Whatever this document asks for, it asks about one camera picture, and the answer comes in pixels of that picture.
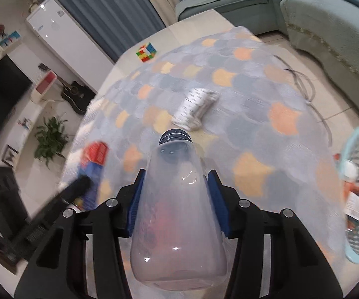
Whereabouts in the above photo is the green potted plant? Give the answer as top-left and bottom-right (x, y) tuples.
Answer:
(34, 115), (71, 162)

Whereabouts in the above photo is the blue wall picture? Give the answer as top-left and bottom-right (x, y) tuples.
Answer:
(0, 30), (22, 49)

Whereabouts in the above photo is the teal corner sofa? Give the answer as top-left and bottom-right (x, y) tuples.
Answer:
(175, 0), (359, 122)

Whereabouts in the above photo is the clear plastic bottle blue cap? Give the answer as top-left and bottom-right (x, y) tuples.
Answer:
(130, 129), (228, 291)

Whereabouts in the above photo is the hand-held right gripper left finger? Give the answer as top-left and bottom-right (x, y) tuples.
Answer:
(14, 168), (145, 299)

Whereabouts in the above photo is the black acoustic guitar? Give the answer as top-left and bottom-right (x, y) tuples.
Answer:
(39, 63), (96, 114)

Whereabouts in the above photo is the pink and white appliance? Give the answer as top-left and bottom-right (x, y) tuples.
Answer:
(31, 71), (58, 103)

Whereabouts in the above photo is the colourful puzzle cube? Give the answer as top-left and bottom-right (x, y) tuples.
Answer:
(136, 42), (157, 63)

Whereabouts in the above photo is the white television cabinet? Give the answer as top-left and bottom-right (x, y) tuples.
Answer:
(0, 98), (57, 175)

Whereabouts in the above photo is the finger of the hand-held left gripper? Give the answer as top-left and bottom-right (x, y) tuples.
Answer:
(26, 176), (93, 235)

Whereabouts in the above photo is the small standing picture frame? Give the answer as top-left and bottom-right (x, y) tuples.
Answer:
(1, 145), (19, 164)

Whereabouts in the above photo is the grey orange scale-pattern tablecloth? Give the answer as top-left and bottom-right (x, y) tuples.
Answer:
(59, 25), (350, 299)

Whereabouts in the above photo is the black floor cable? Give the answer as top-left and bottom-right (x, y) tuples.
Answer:
(274, 54), (334, 150)

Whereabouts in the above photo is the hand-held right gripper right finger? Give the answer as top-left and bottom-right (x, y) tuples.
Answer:
(207, 171), (344, 299)

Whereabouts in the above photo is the red and blue small carton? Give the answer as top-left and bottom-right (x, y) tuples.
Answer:
(79, 142), (110, 209)

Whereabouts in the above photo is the black box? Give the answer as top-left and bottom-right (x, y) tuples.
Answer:
(0, 166), (28, 240)

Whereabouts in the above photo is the black television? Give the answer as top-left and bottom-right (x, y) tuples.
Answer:
(0, 54), (33, 165)

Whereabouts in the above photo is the white standing air conditioner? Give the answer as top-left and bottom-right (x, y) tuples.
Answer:
(26, 0), (114, 92)

